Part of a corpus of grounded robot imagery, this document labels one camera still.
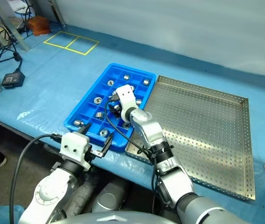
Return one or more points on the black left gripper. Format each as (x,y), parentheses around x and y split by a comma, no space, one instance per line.
(97,153)

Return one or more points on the metal roller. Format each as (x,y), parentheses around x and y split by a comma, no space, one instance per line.
(125,125)
(116,107)
(99,115)
(110,82)
(77,123)
(138,102)
(97,100)
(103,132)
(146,82)
(126,77)

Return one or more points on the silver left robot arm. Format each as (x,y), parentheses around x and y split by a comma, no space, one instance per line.
(50,193)

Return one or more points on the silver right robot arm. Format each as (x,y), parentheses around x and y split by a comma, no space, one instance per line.
(151,135)

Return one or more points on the blue compartment tray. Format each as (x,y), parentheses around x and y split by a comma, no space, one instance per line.
(92,109)

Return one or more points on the perforated steel tray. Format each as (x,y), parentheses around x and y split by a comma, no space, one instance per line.
(204,130)

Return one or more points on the dark foam-wrapped pipe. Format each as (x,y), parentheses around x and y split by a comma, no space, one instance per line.
(83,189)

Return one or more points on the grey rounded robot part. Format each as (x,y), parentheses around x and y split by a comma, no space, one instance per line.
(110,196)

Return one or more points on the blue table cover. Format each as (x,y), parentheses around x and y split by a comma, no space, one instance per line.
(53,88)

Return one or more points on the yellow tape rectangle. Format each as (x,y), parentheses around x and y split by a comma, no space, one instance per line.
(67,47)

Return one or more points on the silver robot torso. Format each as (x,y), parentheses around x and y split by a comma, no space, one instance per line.
(113,218)

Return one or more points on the black power adapter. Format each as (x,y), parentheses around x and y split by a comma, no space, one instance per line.
(13,79)

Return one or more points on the slim metal bar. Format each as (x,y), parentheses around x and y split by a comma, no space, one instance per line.
(57,12)

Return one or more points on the orange brown box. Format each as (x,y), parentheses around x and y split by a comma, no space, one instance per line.
(39,25)

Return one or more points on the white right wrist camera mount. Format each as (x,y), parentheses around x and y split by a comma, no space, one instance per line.
(126,99)

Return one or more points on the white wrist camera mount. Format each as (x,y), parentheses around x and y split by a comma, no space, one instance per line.
(74,142)
(126,99)

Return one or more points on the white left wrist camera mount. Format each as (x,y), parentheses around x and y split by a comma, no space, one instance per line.
(74,142)

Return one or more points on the aluminium frame leg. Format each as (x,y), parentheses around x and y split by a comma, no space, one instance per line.
(11,25)

